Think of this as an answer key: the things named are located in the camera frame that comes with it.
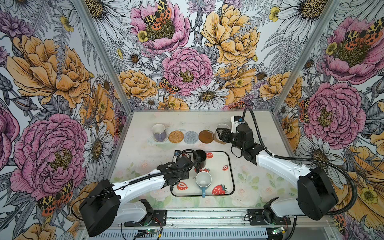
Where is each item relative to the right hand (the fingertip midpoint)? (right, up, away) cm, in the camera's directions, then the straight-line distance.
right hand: (220, 134), depth 85 cm
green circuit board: (-35, -45, -14) cm, 58 cm away
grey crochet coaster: (-17, -4, +20) cm, 27 cm away
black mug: (-10, -13, +4) cm, 17 cm away
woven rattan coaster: (-27, -3, +20) cm, 34 cm away
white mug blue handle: (-9, -26, +2) cm, 28 cm away
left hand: (-21, -23, 0) cm, 31 cm away
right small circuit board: (+27, -44, -13) cm, 53 cm away
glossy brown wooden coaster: (-6, -3, +21) cm, 22 cm away
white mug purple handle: (-37, -1, +14) cm, 40 cm away
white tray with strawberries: (+1, -19, +7) cm, 21 cm away
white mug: (+3, +4, +17) cm, 18 cm away
